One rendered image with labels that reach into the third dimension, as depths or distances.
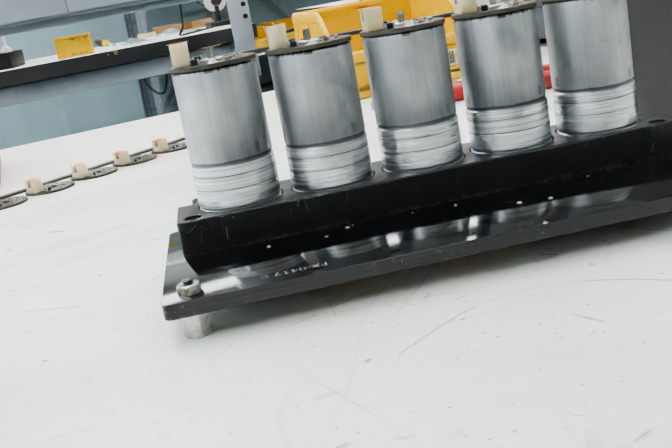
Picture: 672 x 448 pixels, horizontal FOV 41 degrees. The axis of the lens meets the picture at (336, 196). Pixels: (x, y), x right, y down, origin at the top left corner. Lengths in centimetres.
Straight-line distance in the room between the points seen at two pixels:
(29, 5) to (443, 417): 240
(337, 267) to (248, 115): 6
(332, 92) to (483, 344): 9
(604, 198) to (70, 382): 14
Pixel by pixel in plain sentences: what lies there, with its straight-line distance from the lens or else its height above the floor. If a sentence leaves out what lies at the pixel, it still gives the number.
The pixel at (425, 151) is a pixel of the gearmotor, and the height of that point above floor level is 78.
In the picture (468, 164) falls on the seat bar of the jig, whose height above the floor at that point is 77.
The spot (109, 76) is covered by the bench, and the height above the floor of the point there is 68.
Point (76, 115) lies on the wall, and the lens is 468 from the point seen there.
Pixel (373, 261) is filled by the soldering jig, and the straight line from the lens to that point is 22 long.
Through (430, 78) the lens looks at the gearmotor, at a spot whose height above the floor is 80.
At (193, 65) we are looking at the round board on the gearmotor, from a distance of 25.
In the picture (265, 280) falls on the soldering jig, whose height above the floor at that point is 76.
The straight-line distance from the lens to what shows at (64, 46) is 263.
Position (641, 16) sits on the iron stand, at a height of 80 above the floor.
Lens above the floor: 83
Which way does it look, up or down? 13 degrees down
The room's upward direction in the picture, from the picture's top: 10 degrees counter-clockwise
